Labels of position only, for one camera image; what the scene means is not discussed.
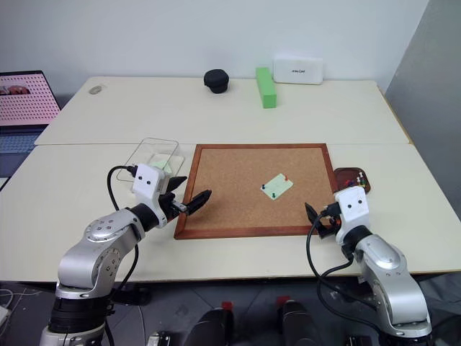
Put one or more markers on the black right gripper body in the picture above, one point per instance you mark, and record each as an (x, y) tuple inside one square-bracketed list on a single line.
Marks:
[(333, 216)]

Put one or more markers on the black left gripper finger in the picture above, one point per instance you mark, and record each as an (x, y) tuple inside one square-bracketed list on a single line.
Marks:
[(177, 183), (198, 202)]

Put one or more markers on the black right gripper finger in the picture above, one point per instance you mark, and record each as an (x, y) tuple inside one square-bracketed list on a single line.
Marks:
[(327, 231), (310, 213)]

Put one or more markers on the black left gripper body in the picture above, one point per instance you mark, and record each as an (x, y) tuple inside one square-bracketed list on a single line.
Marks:
[(168, 206)]

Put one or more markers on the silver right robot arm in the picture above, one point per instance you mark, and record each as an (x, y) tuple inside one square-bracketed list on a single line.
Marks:
[(389, 274)]

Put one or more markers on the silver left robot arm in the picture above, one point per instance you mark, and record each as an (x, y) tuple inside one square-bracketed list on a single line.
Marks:
[(108, 248)]

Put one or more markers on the pale green paper note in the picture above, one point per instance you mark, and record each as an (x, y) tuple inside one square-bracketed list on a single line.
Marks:
[(161, 163), (279, 186)]

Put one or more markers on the wood framed cork board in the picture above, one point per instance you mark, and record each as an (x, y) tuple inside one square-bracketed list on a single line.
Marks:
[(237, 194)]

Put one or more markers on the clear plastic container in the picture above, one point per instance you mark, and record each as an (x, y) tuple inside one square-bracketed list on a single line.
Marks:
[(144, 158)]

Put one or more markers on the small brown tray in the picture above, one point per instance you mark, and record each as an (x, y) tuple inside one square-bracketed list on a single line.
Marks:
[(342, 174)]

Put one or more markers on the dark rounded shape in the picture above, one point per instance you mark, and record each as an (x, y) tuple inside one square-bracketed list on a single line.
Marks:
[(293, 322), (210, 328)]

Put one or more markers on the black round case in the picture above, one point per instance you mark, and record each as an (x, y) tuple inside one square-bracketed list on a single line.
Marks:
[(216, 81)]

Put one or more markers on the small grey oval object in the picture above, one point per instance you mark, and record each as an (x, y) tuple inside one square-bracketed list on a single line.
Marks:
[(96, 89)]

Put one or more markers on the green rectangular block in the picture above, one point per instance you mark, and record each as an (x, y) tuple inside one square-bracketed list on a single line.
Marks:
[(266, 88)]

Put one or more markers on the white rectangular box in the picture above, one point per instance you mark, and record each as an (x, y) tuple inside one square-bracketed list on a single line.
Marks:
[(297, 70)]

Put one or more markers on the laptop with pink screen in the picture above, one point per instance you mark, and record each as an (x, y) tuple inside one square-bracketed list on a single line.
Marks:
[(25, 99)]

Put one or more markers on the white power strip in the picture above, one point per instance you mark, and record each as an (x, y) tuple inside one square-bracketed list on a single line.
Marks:
[(3, 315)]

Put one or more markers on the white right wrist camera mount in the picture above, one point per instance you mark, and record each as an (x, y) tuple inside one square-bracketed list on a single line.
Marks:
[(354, 210)]

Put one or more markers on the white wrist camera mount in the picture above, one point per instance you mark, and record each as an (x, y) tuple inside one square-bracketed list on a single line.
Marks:
[(354, 210), (146, 182)]

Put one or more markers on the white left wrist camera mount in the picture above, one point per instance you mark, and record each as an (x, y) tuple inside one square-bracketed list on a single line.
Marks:
[(146, 182)]

